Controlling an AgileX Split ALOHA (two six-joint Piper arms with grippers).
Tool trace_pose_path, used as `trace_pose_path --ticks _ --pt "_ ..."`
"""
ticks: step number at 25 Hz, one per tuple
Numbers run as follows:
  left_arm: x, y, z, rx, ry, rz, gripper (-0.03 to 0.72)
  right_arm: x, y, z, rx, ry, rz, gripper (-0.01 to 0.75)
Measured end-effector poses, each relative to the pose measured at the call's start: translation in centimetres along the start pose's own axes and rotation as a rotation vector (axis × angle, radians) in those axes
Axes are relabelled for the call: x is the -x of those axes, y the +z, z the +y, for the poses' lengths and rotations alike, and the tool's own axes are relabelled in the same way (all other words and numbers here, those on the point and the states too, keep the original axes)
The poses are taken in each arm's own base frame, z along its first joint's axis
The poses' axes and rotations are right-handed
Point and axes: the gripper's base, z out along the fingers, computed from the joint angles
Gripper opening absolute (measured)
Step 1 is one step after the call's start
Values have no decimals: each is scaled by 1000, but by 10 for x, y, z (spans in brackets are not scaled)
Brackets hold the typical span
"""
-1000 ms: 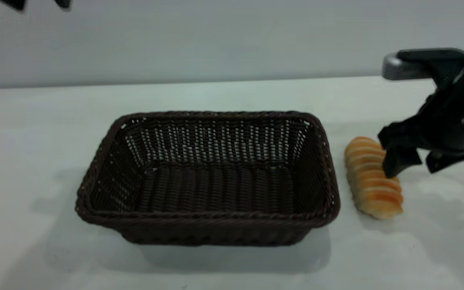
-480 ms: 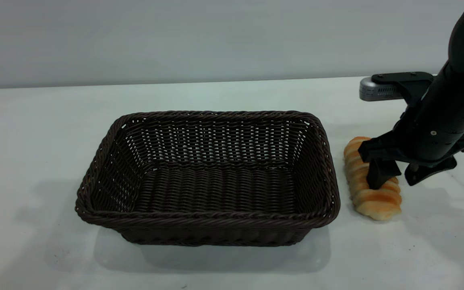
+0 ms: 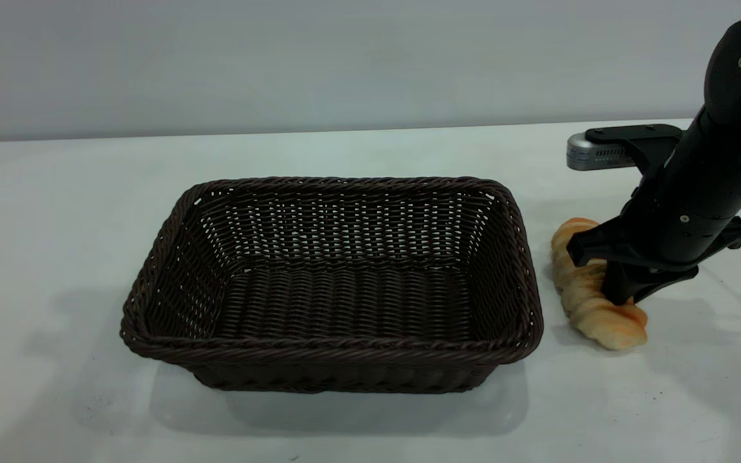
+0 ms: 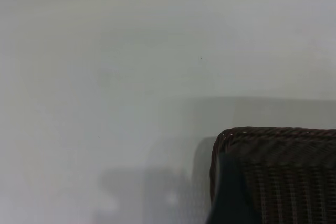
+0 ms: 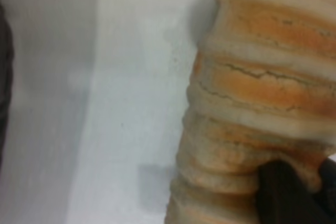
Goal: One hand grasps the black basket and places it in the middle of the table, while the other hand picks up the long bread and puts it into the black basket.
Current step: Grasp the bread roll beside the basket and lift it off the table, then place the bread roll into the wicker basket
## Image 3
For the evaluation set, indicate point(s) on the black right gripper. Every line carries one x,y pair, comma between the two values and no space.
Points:
679,231

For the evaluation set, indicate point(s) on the ridged orange bread loaf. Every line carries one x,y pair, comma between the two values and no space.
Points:
592,315

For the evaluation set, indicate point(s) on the black woven wicker basket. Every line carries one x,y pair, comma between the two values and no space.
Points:
345,302

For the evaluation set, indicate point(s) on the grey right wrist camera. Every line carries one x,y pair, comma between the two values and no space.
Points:
592,155

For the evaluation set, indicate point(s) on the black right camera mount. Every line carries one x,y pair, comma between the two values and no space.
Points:
647,141

